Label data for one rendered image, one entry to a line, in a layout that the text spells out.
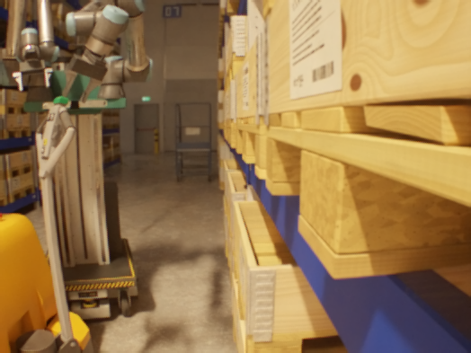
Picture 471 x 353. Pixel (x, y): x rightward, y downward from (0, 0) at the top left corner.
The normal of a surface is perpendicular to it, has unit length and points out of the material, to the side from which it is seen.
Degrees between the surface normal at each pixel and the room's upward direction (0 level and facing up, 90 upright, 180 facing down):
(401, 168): 90
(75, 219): 90
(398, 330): 90
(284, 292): 90
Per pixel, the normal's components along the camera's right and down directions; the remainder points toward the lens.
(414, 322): -1.00, 0.01
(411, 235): 0.05, 0.14
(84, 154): 0.35, 0.14
